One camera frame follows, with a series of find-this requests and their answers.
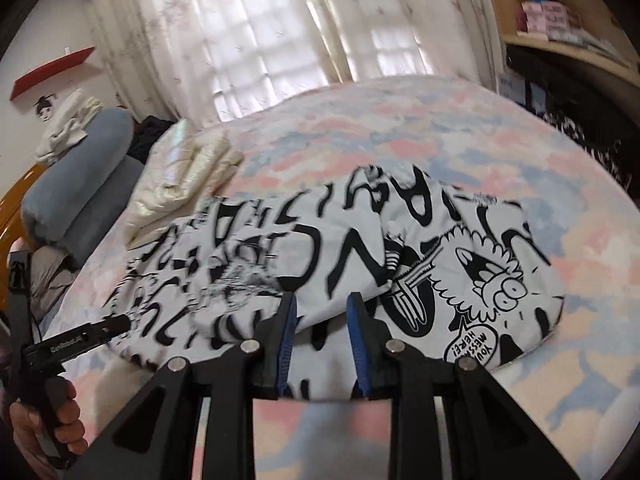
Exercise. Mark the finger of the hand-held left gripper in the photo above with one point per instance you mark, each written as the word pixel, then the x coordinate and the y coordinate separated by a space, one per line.
pixel 116 326

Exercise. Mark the red wall shelf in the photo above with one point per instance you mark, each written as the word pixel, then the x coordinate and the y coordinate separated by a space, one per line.
pixel 52 71

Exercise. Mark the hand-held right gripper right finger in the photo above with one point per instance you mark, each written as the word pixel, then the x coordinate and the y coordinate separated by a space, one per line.
pixel 357 347

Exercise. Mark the blue-grey pillow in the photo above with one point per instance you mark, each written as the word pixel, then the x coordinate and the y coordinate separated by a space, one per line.
pixel 75 175
pixel 107 210

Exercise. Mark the person's left hand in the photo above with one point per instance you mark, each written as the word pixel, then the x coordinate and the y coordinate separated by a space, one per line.
pixel 72 412

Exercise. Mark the cream puffer jacket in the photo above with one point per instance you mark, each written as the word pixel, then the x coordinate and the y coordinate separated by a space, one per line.
pixel 175 185

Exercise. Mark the wooden headboard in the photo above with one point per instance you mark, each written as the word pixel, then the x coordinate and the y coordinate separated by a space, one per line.
pixel 17 200

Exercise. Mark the white folded cloth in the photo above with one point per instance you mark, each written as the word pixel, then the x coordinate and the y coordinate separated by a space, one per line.
pixel 70 125

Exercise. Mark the pastel patterned bed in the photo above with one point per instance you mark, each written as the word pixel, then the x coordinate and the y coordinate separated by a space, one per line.
pixel 500 150

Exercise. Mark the white floral curtain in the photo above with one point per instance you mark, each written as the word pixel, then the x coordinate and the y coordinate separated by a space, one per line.
pixel 280 35

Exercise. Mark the dark speckled cloth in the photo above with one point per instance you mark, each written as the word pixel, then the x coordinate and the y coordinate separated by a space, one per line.
pixel 585 145

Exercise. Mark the black and white printed jacket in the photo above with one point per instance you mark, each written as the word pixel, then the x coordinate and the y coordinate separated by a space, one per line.
pixel 350 240

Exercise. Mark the dark clothes pile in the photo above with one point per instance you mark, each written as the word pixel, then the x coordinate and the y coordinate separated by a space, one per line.
pixel 152 137

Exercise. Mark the small wall figure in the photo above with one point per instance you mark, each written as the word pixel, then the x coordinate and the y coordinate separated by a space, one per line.
pixel 44 107

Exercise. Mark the wooden desk shelf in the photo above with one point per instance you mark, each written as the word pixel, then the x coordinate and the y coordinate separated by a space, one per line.
pixel 510 0

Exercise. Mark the row of pink boxes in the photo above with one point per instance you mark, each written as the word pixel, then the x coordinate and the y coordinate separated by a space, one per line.
pixel 547 19

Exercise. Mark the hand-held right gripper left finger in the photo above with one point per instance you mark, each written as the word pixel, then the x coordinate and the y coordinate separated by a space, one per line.
pixel 287 342

